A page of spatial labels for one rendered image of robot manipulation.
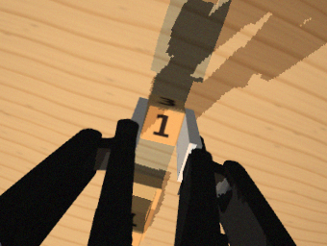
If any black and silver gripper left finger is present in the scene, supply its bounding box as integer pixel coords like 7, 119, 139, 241
0, 97, 149, 246

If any orange wooden cube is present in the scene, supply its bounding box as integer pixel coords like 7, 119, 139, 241
131, 210, 146, 246
140, 93, 186, 146

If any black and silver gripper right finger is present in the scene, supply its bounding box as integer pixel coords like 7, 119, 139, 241
174, 108, 297, 246

